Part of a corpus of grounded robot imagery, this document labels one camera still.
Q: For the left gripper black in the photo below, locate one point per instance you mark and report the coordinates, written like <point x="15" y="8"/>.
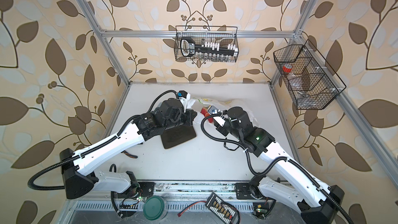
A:
<point x="190" y="117"/>

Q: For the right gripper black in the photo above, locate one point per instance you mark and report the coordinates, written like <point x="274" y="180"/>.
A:
<point x="219" y="128"/>

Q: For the white plastic bag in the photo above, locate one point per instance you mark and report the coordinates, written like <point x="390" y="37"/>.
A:
<point x="197" y="103"/>

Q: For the red fake strawberry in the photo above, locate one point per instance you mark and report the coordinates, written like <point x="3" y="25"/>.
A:
<point x="204" y="112"/>

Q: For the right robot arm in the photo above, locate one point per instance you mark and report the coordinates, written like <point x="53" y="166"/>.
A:
<point x="280" y="176"/>

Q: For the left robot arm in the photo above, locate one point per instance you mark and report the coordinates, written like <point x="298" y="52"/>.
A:
<point x="79" y="168"/>

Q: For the black square tray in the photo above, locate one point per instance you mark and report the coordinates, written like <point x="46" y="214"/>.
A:
<point x="176" y="136"/>

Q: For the black tool set in basket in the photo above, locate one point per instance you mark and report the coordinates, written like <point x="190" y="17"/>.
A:
<point x="189" y="48"/>

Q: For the red cap plastic bottle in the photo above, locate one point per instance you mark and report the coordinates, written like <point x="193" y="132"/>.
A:
<point x="294" y="81"/>

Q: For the black connector board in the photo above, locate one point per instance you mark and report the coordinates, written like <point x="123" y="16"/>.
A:
<point x="226" y="212"/>

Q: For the small circuit board right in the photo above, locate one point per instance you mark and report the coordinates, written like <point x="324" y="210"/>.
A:
<point x="260" y="210"/>

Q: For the green round lid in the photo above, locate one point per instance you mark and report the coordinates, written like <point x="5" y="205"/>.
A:
<point x="154" y="208"/>

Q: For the orange handled pliers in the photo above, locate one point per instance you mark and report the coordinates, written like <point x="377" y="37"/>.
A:
<point x="130" y="155"/>

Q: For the black wire basket centre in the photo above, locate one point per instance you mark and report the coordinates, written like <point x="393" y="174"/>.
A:
<point x="220" y="34"/>

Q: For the black wire basket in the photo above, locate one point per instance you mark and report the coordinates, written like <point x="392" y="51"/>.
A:
<point x="319" y="78"/>
<point x="220" y="34"/>

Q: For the black wire basket right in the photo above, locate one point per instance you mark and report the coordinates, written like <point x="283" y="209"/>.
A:
<point x="319" y="78"/>

